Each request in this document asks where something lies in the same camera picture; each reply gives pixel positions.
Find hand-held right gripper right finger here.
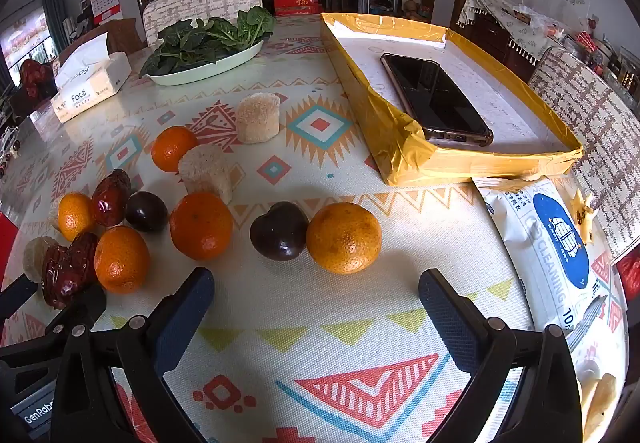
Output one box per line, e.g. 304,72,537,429
418,268,585,443

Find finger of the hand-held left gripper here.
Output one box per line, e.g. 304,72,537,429
0,284,107,366
0,275,40,319

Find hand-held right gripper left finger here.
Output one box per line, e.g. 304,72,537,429
50,267,216,443

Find dried red date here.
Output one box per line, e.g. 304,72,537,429
41,243,81,310
67,232,101,286
91,168,132,227

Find red cardboard box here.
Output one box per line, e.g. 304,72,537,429
0,210,20,286

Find orange tangerine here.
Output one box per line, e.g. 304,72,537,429
57,192,97,241
169,192,234,261
306,202,382,274
94,225,151,295
151,126,199,173

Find dark purple passion fruit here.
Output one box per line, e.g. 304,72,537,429
124,190,169,233

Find dark red date bottom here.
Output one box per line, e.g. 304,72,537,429
249,202,310,262

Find white blue wipes packet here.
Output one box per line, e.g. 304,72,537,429
472,176,608,339

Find patterned tablecloth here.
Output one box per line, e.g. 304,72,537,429
0,13,631,443

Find metal fork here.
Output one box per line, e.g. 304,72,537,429
567,295,608,349

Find yellowish fruit peel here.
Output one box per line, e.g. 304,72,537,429
570,188,598,244

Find pale peeled fruit slices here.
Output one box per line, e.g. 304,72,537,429
580,370,621,443

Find yellow taped cardboard box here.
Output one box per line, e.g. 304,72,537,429
320,12,585,187

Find red packet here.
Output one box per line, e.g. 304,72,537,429
615,245,640,304

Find white tissue box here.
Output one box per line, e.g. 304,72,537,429
50,33,132,124

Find black smartphone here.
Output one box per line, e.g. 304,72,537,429
381,53,495,147

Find chair with patterned cover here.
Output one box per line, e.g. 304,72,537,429
141,0,263,49
527,47,640,259

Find potted green plant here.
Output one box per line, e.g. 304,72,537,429
145,38,265,86

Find teal curtain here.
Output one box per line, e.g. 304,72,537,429
42,0,68,54

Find chair with brown cloth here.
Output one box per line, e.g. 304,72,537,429
102,18,146,55

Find cabinet with fringed cloth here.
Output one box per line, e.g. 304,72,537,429
457,0,556,79

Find stack of red gift boxes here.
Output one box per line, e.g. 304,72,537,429
272,0,323,16

